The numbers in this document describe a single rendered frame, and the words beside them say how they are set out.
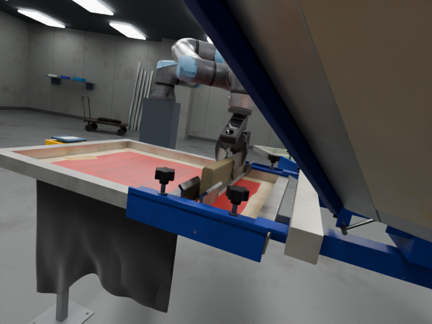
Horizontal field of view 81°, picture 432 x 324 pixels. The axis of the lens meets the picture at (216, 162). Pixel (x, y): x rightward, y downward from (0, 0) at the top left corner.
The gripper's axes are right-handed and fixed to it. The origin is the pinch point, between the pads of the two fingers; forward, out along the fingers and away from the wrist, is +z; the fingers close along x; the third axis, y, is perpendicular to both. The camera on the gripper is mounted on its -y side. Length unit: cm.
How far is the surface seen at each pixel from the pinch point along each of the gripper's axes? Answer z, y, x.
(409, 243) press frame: 4.3, -5.7, -47.7
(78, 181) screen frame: 2.8, -29.1, 27.5
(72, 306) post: 100, 20, 80
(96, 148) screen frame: 4, 6, 57
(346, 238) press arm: 9.0, -0.8, -35.9
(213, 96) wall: -67, 803, 317
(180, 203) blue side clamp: 0.3, -30.1, 0.2
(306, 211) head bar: -3.1, -24.9, -23.2
